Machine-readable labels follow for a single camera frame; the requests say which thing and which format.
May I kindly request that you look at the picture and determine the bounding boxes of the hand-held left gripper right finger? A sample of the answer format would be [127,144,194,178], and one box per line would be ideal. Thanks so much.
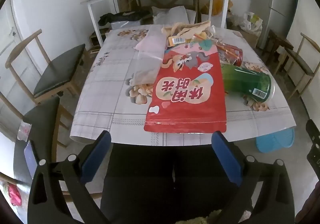
[211,131,295,224]

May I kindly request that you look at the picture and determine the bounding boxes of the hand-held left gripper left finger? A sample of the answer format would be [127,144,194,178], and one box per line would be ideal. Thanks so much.
[27,130,112,224]

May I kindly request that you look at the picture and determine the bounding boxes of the pale pink plastic bag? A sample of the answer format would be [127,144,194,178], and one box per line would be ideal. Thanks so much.
[135,26,169,58]

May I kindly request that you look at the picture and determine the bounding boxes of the orange cardboard box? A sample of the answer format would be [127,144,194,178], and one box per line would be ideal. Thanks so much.
[167,36,193,47]

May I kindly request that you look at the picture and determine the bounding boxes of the red snack bag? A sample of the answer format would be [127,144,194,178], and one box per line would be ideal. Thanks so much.
[144,39,227,133]

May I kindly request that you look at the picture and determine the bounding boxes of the green cylindrical can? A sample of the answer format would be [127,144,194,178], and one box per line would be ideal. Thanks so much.
[220,64,275,103]

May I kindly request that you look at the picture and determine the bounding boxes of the red plastic bag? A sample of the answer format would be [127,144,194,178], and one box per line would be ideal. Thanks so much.
[7,184,22,206]

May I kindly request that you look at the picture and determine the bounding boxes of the clear plastic bag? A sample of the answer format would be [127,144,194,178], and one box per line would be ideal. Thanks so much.
[132,52,164,85]

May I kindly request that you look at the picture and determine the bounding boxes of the clear jar with red lid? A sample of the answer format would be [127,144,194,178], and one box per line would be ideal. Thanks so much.
[215,42,244,66]

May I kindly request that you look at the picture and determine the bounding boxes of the dark wooden stool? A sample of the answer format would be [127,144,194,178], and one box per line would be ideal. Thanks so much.
[262,29,294,57]

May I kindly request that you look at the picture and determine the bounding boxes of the small wooden crate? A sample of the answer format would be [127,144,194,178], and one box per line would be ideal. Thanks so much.
[89,33,103,47]

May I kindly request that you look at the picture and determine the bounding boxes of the brown cardboard box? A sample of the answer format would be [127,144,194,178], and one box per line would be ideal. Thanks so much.
[239,29,259,48]

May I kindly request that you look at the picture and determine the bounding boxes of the white panelled door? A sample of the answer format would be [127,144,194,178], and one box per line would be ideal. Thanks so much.
[0,0,38,140]

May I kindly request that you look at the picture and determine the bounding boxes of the white plastic bags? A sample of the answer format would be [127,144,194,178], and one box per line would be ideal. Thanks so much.
[239,12,263,31]

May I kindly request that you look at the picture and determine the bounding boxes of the beige paper bag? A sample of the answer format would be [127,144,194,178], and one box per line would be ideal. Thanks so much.
[161,21,212,40]

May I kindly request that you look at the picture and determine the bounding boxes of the black cloth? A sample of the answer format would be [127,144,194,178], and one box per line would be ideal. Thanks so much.
[98,11,150,26]

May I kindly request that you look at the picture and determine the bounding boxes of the grey refrigerator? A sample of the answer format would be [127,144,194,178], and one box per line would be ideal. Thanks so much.
[257,0,300,50]

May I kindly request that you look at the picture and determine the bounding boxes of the small white sack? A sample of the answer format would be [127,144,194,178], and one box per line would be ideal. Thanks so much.
[186,9,200,23]

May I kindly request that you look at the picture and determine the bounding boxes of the yellow plastic bag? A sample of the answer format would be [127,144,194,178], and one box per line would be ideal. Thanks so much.
[212,0,224,13]

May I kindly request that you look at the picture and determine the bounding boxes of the large white sack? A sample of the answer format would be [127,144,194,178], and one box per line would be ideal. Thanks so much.
[151,6,188,25]

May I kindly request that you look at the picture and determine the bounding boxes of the cardboard box under shelf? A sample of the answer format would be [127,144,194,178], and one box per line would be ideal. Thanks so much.
[117,0,139,12]

